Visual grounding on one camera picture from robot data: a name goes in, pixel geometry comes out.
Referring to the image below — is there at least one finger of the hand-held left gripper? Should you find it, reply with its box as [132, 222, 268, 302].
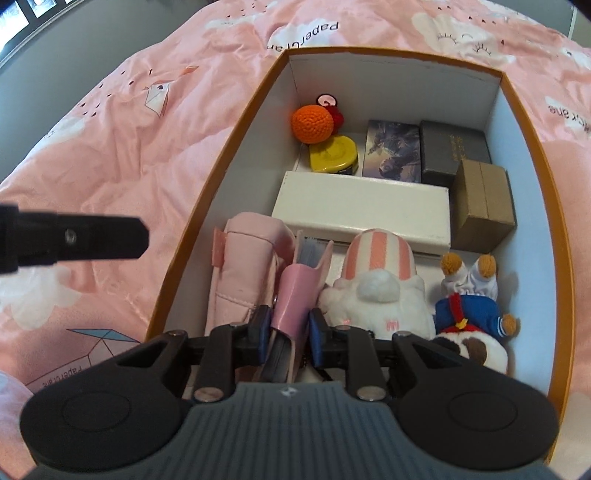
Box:
[0, 204, 150, 274]

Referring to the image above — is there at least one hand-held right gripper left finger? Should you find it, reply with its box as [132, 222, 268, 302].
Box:
[113, 305, 273, 403]

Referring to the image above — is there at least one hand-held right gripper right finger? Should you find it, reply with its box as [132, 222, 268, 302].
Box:
[310, 307, 476, 402]

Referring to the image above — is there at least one pink hair brush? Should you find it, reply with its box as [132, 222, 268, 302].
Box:
[263, 230, 334, 384]

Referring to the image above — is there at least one pink striped white plush toy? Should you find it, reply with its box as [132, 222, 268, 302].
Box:
[318, 228, 435, 342]

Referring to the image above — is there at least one orange crocheted toy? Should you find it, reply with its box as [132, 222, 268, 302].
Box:
[290, 93, 345, 145]

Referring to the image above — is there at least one orange cardboard box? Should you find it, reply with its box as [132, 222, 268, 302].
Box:
[145, 46, 578, 444]

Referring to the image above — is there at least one pink fabric pouch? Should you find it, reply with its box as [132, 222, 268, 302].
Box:
[204, 211, 296, 342]

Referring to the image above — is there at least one pink printed blanket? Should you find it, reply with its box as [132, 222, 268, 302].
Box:
[0, 0, 591, 480]

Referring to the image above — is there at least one white cardboard box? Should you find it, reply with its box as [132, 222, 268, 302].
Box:
[271, 171, 451, 254]

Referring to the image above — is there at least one bear plush in blue outfit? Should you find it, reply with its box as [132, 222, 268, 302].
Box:
[431, 253, 518, 374]

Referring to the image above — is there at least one yellow round tin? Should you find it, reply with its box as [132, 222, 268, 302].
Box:
[309, 135, 360, 176]

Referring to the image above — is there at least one dark printed picture box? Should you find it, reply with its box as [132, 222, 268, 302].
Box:
[361, 119, 423, 184]

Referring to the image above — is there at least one brown cardboard box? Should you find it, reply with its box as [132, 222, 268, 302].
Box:
[450, 159, 517, 254]

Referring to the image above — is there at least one black gift box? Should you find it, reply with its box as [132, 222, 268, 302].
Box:
[419, 120, 492, 188]

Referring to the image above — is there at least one window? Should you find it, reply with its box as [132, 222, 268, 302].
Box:
[0, 0, 86, 51]

